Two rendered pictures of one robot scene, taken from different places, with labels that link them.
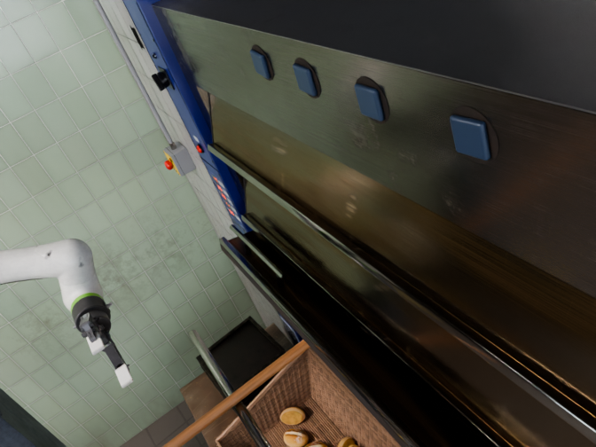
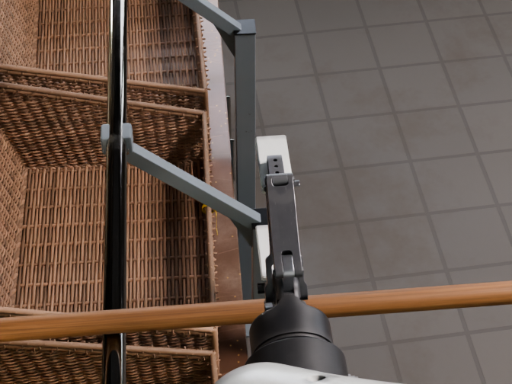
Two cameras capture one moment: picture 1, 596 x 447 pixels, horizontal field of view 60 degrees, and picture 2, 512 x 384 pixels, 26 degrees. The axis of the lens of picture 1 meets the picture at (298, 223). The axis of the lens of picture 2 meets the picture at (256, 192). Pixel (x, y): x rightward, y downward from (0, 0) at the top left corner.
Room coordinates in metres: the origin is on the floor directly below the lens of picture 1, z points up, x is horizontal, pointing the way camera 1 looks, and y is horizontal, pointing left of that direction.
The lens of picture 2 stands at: (1.65, 0.72, 2.33)
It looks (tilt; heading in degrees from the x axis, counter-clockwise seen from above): 49 degrees down; 195
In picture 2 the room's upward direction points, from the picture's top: straight up
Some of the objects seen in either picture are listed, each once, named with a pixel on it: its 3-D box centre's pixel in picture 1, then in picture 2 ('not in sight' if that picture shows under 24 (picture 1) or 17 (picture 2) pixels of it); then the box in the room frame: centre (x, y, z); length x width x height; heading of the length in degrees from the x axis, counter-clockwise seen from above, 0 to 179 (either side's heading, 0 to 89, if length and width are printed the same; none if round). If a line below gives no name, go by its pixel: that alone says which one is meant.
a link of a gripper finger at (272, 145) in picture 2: (95, 342); (273, 163); (0.94, 0.55, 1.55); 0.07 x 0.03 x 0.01; 20
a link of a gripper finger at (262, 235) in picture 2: (123, 375); (272, 251); (0.94, 0.55, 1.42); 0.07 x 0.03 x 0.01; 20
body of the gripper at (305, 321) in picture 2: (98, 330); (288, 318); (1.07, 0.60, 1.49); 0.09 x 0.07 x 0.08; 20
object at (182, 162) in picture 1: (179, 159); not in sight; (1.93, 0.35, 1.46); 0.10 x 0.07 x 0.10; 19
